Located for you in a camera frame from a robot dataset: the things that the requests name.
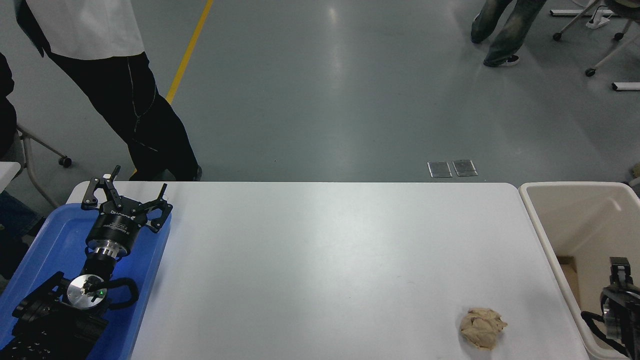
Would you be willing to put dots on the tan paper ball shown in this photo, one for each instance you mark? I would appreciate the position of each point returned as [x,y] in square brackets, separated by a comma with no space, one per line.
[482,327]

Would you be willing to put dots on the walking person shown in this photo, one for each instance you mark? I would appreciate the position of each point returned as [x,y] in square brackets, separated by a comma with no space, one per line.
[510,35]

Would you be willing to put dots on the brown cardboard piece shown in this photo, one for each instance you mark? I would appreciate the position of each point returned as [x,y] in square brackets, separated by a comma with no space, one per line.
[569,280]

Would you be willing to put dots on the small white side table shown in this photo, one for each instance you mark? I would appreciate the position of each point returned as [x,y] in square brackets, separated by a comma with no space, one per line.
[7,172]

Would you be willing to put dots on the seated person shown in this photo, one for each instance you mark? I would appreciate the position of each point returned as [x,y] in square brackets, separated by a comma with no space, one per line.
[6,110]

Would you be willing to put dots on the office chair base with castors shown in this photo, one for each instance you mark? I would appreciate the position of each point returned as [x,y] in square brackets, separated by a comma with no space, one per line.
[575,20]
[612,52]

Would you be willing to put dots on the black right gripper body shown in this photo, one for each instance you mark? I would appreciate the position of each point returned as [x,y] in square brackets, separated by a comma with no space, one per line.
[625,302]

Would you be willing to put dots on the white power strip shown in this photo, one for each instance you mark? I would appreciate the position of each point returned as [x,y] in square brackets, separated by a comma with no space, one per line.
[599,22]

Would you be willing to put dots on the standing person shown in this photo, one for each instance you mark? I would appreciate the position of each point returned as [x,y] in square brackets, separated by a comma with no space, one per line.
[125,100]

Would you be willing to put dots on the grey chair with castor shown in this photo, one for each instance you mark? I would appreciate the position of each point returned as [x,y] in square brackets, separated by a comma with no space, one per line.
[27,155]

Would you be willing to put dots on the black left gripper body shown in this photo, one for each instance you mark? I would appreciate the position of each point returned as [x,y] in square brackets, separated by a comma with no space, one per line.
[116,227]

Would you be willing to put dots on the blue plastic tray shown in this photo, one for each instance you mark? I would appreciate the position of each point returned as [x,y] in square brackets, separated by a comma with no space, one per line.
[55,235]

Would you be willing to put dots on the white floor bar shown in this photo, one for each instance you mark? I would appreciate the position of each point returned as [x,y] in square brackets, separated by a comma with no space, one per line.
[627,86]
[570,12]

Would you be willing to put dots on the large pale plastic bin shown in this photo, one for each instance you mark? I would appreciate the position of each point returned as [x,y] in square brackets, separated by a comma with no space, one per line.
[595,225]

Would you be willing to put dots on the metal floor plate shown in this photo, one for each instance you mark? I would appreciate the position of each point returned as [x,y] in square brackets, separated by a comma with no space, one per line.
[440,169]
[465,168]

